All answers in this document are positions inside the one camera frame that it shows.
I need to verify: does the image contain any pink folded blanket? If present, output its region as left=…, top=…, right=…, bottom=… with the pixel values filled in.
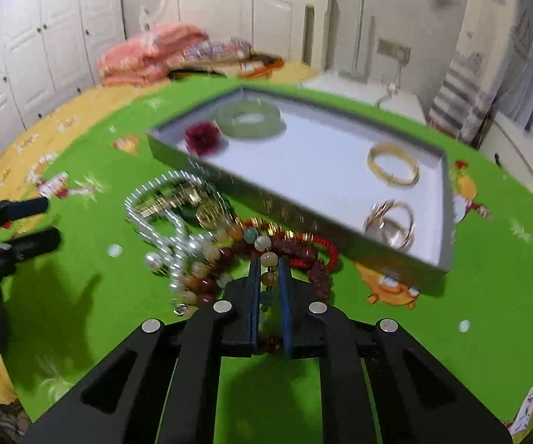
left=97, top=23, right=208, bottom=86

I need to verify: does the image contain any orange black folded cloth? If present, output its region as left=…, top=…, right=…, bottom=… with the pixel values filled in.
left=167, top=53, right=284, bottom=81

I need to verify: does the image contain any patterned pillow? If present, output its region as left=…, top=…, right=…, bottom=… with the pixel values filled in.
left=183, top=38, right=252, bottom=62

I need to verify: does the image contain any white desk lamp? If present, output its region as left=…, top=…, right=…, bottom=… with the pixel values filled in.
left=341, top=0, right=365, bottom=81

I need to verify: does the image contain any white drawer cabinet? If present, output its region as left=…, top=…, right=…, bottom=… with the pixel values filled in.
left=479, top=112, right=533, bottom=194

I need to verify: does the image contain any gold ornate hair clip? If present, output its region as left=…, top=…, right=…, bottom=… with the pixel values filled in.
left=135, top=184, right=206, bottom=218

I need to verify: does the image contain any wall power socket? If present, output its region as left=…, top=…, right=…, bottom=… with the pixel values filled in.
left=377, top=38, right=411, bottom=65

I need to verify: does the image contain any rose gold rings bracelet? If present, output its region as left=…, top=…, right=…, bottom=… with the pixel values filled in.
left=362, top=199, right=417, bottom=252

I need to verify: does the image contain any multicolour stone bead bracelet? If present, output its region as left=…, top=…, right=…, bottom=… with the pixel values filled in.
left=180, top=221, right=280, bottom=309

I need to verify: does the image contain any grey jewelry tray box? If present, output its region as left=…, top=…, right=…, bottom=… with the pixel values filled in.
left=148, top=85, right=455, bottom=295

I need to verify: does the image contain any green cartoon tablecloth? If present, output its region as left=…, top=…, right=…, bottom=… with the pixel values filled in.
left=3, top=77, right=533, bottom=443

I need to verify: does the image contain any white pearl necklace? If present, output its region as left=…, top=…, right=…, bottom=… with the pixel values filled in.
left=124, top=170, right=219, bottom=318

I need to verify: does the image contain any white headboard bed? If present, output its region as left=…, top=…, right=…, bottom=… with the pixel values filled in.
left=139, top=0, right=333, bottom=72

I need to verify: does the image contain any green jade bangle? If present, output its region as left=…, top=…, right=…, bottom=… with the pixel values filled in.
left=213, top=99, right=286, bottom=139

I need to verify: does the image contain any red rose brooch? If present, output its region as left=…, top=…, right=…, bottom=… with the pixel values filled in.
left=184, top=120, right=224, bottom=157

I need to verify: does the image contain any striped boat curtain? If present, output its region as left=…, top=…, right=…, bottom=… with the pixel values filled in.
left=429, top=0, right=533, bottom=145

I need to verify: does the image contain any dark red bead bracelet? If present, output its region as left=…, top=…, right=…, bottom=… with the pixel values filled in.
left=196, top=228, right=333, bottom=306

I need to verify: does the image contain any white charger cable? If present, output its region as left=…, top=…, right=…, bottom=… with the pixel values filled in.
left=374, top=57, right=406, bottom=107

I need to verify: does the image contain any yellow floral bedsheet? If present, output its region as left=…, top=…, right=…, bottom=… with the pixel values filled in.
left=0, top=59, right=319, bottom=408

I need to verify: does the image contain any gold bangle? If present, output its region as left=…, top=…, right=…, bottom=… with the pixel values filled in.
left=367, top=142, right=420, bottom=188

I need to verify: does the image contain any white nightstand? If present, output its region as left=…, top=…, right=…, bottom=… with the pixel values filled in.
left=301, top=71, right=426, bottom=124

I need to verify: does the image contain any gold round pendant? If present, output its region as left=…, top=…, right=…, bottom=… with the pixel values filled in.
left=195, top=199, right=226, bottom=231

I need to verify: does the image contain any white wardrobe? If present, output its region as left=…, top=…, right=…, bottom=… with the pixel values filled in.
left=0, top=0, right=125, bottom=156

